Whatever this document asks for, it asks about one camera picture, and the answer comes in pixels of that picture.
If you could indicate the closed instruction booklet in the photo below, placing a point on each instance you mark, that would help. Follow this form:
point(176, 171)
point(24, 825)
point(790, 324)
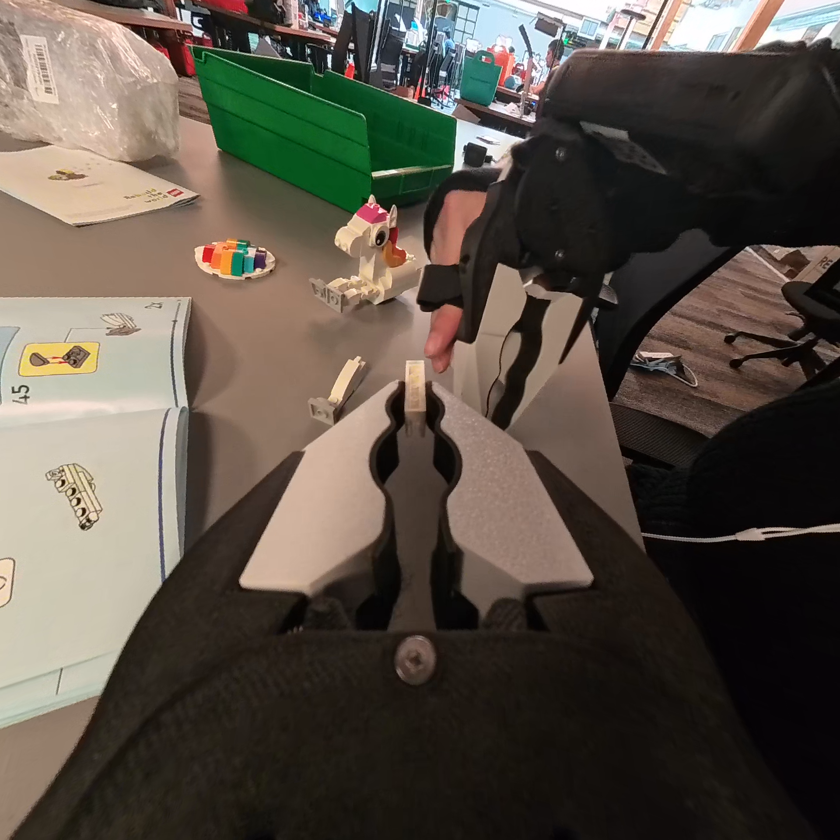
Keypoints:
point(85, 187)

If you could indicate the green tote bag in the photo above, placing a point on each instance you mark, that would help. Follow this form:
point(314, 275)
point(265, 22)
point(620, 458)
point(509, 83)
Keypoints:
point(480, 79)

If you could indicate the white lego wing piece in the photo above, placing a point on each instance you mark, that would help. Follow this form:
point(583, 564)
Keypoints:
point(341, 390)

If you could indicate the clear plastic bag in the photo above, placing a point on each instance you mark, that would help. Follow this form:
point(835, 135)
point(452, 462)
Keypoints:
point(85, 85)

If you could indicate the litter on floor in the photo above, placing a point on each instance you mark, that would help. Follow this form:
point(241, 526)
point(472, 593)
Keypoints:
point(663, 367)

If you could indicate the small black block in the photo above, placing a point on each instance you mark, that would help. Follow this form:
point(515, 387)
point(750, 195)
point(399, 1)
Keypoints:
point(476, 153)

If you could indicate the small white lego piece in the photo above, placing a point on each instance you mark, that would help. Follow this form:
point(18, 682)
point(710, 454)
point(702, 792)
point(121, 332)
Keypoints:
point(415, 394)

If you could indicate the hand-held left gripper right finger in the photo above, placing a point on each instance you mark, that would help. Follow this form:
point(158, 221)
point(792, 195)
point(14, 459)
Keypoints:
point(512, 512)

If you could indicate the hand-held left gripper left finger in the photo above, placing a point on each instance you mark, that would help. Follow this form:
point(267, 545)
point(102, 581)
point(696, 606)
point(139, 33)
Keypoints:
point(315, 512)

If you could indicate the white plate with coloured bricks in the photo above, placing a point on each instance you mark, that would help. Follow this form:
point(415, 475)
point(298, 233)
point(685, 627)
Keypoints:
point(233, 259)

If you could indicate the black office chair with castors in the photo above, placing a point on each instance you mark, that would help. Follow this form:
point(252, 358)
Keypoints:
point(800, 321)

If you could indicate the person's right hand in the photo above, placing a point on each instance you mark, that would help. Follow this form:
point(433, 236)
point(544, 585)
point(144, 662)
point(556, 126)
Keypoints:
point(449, 226)

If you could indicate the open instruction booklet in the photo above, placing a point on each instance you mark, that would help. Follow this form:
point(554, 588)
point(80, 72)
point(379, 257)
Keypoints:
point(79, 472)

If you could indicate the green plastic bin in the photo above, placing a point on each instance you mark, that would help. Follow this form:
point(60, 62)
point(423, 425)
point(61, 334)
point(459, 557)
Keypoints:
point(295, 124)

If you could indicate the white lego unicorn figure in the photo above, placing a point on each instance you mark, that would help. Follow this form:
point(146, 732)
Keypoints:
point(371, 256)

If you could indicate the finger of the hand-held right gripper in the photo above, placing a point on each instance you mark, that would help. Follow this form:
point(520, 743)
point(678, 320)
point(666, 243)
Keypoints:
point(548, 377)
point(474, 377)

